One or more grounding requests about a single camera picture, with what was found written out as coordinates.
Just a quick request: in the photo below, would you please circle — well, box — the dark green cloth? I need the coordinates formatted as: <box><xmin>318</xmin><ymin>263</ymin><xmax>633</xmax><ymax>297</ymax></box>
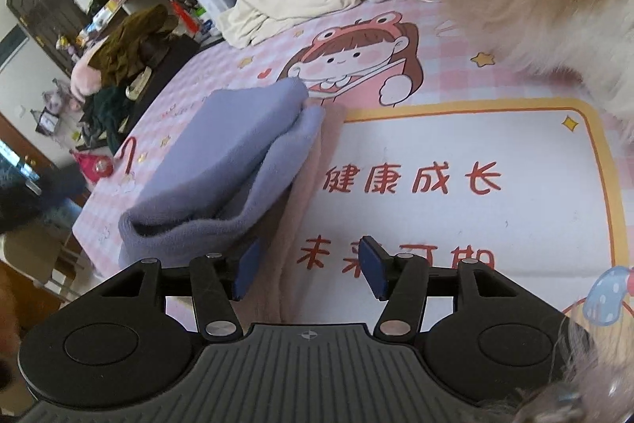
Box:
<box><xmin>80</xmin><ymin>85</ymin><xmax>136</xmax><ymax>152</ymax></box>

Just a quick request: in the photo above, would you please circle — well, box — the olive green clothes pile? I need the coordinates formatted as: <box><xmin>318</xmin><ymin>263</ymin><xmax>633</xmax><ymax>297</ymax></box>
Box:
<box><xmin>94</xmin><ymin>4</ymin><xmax>180</xmax><ymax>88</ymax></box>

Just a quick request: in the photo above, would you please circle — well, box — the pink printed cartoon mat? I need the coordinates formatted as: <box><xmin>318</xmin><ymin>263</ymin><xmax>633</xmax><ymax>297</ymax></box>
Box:
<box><xmin>72</xmin><ymin>0</ymin><xmax>634</xmax><ymax>339</ymax></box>

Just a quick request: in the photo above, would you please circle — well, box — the small red bag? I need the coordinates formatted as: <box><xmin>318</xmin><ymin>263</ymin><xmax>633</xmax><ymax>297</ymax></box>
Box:
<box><xmin>71</xmin><ymin>149</ymin><xmax>118</xmax><ymax>184</ymax></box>

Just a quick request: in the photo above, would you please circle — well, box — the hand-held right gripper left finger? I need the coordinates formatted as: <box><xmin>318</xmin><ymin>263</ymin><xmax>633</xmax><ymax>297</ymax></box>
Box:
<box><xmin>101</xmin><ymin>239</ymin><xmax>262</xmax><ymax>345</ymax></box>

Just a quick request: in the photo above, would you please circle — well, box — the brown and lavender sweater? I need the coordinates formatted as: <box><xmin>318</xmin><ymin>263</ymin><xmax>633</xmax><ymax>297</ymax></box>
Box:
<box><xmin>118</xmin><ymin>77</ymin><xmax>348</xmax><ymax>321</ymax></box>

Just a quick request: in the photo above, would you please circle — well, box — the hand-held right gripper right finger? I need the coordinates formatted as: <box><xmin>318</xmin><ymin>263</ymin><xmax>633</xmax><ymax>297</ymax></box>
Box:
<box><xmin>359</xmin><ymin>235</ymin><xmax>522</xmax><ymax>347</ymax></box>

